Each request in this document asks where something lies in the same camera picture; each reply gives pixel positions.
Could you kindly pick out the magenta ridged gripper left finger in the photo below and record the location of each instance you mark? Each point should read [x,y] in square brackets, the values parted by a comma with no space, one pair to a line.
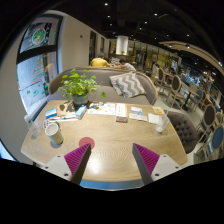
[71,166]

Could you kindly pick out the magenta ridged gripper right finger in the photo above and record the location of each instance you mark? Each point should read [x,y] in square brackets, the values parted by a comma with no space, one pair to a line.
[152,166]

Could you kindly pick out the red round coaster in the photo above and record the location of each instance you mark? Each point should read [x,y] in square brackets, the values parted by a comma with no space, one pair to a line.
[87,140]

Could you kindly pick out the white ceramic mug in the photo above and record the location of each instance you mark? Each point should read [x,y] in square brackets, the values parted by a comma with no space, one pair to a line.
[54,133]

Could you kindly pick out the clear glass right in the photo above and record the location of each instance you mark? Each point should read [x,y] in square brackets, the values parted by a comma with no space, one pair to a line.
[162,123]

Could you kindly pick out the clear glass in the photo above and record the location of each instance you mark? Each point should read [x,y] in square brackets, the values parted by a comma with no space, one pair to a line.
[32,126]
[162,123]

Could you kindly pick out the white paper sheet right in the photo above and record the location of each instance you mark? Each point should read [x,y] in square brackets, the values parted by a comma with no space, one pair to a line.
[138,117]

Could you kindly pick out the small dark booklet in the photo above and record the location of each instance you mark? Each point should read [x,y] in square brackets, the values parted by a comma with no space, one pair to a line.
[121,119]

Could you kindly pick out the dark grey tufted armchair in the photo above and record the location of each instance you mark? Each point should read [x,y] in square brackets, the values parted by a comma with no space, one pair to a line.
[185,130]

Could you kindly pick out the blue tissue box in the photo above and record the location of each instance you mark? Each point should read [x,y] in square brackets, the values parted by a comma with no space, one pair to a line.
[80,112]

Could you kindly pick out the yellow card on table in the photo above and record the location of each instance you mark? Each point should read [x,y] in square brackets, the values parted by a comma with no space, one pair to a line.
[158,110]

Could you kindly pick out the clear glass left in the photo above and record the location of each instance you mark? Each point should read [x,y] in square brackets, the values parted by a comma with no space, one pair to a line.
[32,126]

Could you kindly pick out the blue white card box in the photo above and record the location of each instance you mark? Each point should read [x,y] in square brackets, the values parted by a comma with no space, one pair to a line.
[51,113]

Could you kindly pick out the white menu leaflet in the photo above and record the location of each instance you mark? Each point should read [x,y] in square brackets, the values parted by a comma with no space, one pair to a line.
[121,110]

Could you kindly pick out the wooden chair with blue seat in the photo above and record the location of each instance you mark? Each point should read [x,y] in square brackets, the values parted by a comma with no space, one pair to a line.
[211,149]

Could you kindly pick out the green potted plant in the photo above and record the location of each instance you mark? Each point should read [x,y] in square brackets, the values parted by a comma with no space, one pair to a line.
[78,86]

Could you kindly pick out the chevron striped cushion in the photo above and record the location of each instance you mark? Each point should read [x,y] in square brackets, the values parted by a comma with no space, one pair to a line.
[127,85]

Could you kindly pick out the grey upholstered sofa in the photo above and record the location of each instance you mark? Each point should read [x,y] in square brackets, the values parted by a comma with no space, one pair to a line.
[108,90]

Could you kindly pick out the person in white shirt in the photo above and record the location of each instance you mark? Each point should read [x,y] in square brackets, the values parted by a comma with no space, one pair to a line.
[124,64]

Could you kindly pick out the person in yellow shirt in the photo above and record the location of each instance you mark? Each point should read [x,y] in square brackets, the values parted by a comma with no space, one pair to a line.
[99,61]

